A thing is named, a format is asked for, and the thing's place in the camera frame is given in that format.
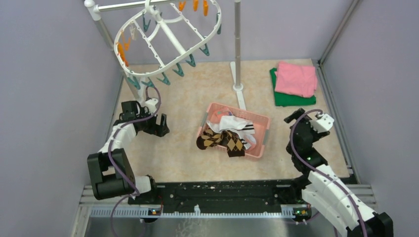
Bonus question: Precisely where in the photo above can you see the white black-striped sock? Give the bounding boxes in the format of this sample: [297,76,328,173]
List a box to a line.
[206,116,255,134]

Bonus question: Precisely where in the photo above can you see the white drying rack stand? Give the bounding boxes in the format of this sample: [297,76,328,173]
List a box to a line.
[84,0,247,112]

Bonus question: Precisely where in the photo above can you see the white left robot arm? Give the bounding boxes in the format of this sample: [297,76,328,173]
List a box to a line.
[87,98,169,204]

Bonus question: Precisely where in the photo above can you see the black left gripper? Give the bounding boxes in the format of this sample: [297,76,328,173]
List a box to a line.
[137,107,168,137]

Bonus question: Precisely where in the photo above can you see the brown argyle sock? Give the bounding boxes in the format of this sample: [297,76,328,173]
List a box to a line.
[196,128,224,150]
[220,131,246,158]

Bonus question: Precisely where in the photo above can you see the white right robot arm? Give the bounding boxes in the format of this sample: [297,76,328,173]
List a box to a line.
[284,108,394,237]

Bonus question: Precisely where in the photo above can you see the pink plastic basket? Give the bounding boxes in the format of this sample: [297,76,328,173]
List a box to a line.
[197,103,270,159]

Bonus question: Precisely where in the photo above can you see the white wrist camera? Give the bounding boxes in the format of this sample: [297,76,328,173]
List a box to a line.
[144,98,160,114]
[310,112,335,133]

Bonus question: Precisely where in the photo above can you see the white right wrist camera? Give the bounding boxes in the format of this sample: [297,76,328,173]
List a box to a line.
[310,112,335,133]

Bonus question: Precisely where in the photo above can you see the pink folded cloth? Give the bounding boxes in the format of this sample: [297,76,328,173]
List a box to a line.
[274,61,318,98]

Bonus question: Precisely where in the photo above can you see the white oval clip hanger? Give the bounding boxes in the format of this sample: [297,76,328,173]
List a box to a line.
[113,0,222,79]

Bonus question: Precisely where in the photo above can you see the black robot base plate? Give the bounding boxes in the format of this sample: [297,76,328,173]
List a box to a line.
[128,180,315,221]

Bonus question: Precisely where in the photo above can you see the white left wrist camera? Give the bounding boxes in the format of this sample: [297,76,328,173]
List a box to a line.
[144,98,160,114]

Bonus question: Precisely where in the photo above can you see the pink striped sock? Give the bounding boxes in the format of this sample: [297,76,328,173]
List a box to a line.
[208,108,233,123]

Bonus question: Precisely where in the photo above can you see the green folded cloth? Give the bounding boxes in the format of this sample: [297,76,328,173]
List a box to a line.
[269,68,317,107]

